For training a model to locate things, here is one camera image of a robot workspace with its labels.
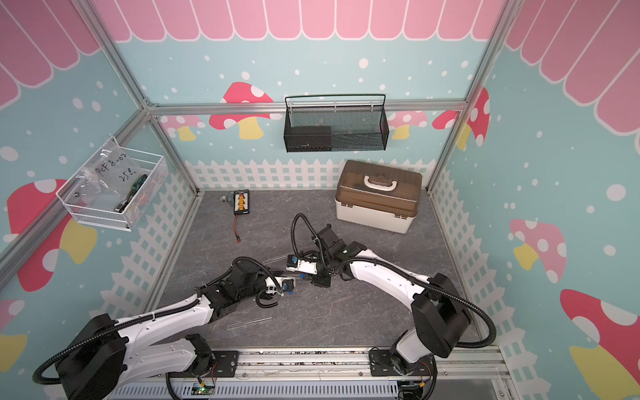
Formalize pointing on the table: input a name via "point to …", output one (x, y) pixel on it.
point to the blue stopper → (302, 275)
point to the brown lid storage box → (378, 196)
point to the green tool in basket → (120, 207)
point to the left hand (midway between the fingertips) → (279, 273)
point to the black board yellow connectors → (241, 202)
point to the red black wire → (236, 233)
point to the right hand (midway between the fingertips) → (308, 273)
